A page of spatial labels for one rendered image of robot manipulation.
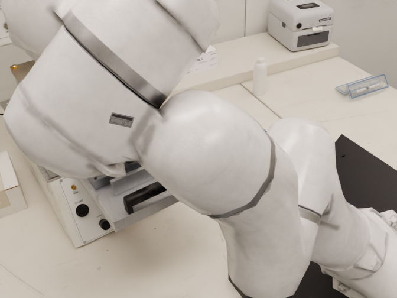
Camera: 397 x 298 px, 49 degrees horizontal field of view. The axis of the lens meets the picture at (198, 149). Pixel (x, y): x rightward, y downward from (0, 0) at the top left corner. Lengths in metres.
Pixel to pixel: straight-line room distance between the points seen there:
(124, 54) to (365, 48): 2.39
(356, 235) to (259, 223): 0.28
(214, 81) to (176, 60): 1.37
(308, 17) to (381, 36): 0.88
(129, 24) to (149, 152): 0.10
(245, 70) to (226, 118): 1.45
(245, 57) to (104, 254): 1.09
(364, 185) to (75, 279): 0.69
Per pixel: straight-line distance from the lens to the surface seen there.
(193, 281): 1.08
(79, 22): 0.38
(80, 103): 0.36
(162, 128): 0.36
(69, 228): 1.17
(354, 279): 0.81
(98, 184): 1.00
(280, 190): 0.45
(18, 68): 1.27
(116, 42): 0.35
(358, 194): 0.95
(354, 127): 1.60
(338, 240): 0.69
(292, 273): 0.58
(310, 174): 0.58
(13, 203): 1.33
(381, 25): 2.70
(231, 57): 1.91
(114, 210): 0.95
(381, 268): 0.80
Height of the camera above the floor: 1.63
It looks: 37 degrees down
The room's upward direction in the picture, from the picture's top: 3 degrees counter-clockwise
